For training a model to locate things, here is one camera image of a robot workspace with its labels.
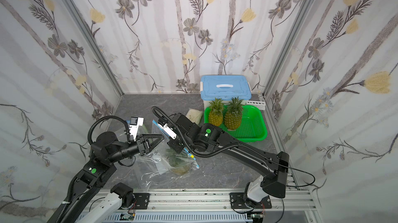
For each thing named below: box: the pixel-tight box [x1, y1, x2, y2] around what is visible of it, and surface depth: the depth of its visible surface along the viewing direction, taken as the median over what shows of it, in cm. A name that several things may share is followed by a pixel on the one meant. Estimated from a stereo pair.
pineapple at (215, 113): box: [208, 97, 224, 127], surface depth 93 cm
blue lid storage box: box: [200, 74, 252, 110], surface depth 103 cm
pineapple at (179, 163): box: [165, 147, 191, 175], surface depth 69 cm
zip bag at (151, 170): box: [131, 146, 175, 193], surface depth 82 cm
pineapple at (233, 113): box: [224, 96, 245, 131], surface depth 91 cm
